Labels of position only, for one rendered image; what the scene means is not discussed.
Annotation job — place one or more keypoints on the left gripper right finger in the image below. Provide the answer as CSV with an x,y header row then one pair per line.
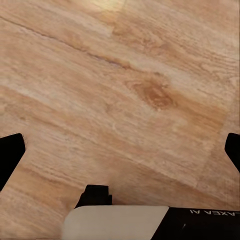
x,y
232,149

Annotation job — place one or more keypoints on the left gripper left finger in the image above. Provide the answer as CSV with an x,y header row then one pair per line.
x,y
12,148

